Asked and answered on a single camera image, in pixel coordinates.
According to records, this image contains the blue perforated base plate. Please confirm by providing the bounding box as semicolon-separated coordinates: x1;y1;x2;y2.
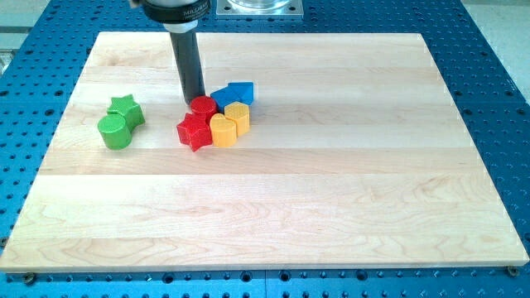
1;0;529;297

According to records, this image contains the right board clamp screw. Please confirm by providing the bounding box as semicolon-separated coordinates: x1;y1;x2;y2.
505;266;520;277

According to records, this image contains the green cylinder block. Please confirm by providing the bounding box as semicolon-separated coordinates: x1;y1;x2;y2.
97;114;132;150

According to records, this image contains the yellow heart block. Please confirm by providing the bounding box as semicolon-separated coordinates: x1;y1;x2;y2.
210;113;238;147

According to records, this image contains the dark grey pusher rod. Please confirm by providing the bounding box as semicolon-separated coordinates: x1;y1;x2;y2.
170;31;205;104

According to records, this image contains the light wooden board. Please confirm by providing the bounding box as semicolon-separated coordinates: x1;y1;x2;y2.
1;32;528;272

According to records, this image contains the left board clamp screw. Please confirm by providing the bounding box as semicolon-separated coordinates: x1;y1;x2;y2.
22;272;36;286

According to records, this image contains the red cylinder block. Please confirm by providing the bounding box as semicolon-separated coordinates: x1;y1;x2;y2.
190;95;218;124

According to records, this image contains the green star block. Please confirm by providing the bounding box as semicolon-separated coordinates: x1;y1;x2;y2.
107;94;145;132

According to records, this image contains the yellow hexagon block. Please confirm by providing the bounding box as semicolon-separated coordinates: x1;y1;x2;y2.
224;102;250;137

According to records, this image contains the red star block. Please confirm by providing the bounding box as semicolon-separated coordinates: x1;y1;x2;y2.
176;113;213;151

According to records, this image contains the blue triangle block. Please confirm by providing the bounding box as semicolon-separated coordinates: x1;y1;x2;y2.
228;82;254;105

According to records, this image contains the board clamp screw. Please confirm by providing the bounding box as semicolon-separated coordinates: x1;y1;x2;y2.
505;266;520;277
22;272;36;286

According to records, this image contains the black cylindrical tool mount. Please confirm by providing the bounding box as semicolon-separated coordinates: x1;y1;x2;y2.
128;0;211;33

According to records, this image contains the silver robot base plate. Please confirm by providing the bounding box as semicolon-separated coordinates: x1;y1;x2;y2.
212;0;304;20

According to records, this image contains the blue cube block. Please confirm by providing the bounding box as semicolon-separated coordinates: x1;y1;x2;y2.
210;86;239;113

